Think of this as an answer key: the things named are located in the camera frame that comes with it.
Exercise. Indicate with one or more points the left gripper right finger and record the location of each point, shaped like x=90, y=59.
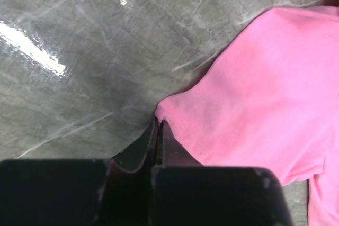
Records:
x=171, y=152

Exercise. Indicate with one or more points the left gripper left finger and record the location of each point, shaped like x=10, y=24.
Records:
x=134, y=156

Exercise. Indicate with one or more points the pink t-shirt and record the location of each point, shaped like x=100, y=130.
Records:
x=271, y=100

